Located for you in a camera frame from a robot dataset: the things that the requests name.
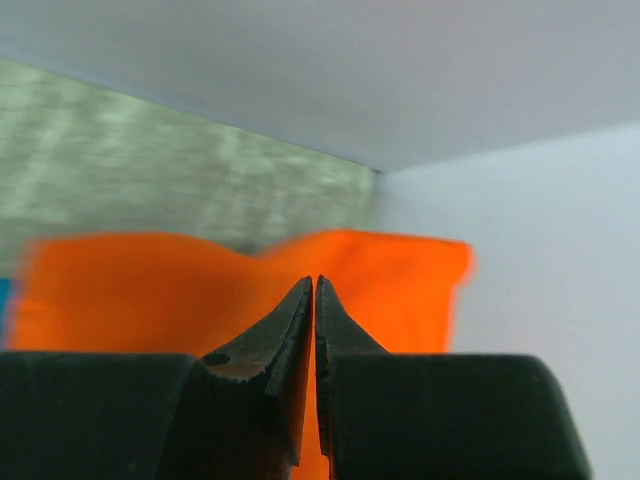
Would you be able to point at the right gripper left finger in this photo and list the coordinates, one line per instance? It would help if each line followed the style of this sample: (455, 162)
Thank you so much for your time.
(235, 413)

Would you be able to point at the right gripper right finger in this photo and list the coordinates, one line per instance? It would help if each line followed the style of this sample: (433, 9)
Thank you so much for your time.
(383, 415)

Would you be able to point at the orange t shirt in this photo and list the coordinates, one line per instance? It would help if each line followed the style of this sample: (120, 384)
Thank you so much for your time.
(170, 293)

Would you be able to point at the blue folded t shirt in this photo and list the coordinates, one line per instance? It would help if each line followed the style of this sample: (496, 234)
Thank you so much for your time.
(7, 291)

